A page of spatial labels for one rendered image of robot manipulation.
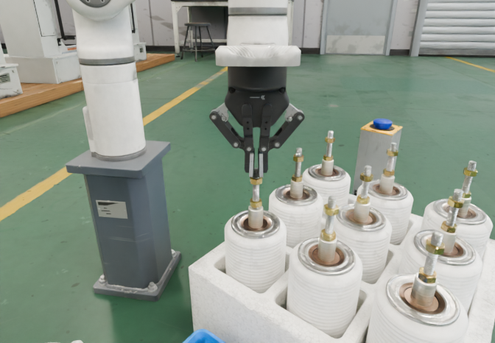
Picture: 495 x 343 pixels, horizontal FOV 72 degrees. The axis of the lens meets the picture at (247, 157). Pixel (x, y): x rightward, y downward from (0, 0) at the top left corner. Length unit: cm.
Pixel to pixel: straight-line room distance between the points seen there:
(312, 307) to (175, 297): 38
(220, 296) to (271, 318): 9
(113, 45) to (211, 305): 45
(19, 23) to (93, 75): 239
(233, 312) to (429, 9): 536
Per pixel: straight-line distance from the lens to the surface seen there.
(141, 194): 67
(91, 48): 63
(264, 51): 37
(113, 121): 64
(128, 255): 74
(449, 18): 575
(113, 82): 63
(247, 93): 44
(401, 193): 67
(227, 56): 37
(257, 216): 51
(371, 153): 81
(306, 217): 59
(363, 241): 54
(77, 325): 79
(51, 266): 96
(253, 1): 41
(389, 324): 44
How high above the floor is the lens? 55
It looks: 23 degrees down
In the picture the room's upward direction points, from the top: straight up
